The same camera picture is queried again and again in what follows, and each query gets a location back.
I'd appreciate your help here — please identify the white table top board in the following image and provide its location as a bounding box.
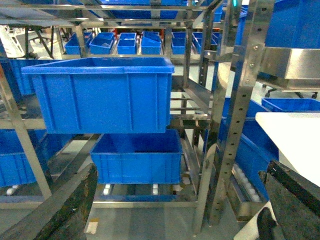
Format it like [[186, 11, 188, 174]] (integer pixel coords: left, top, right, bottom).
[[255, 112, 320, 186]]

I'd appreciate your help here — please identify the large blue crate upper shelf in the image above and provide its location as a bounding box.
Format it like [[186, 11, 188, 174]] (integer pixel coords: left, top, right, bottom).
[[21, 57, 175, 134]]

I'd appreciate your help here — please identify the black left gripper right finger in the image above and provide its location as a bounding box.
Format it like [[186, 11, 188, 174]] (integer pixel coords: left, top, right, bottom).
[[257, 160, 320, 240]]

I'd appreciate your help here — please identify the steel perforated shelf post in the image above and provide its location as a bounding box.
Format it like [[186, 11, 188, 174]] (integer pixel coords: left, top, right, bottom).
[[207, 0, 275, 226]]

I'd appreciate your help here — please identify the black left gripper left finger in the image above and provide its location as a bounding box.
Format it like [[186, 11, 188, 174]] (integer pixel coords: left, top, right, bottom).
[[0, 163, 98, 240]]

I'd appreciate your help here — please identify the blue crate lower shelf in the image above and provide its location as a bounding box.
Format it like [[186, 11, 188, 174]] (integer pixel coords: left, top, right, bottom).
[[90, 129, 183, 184]]

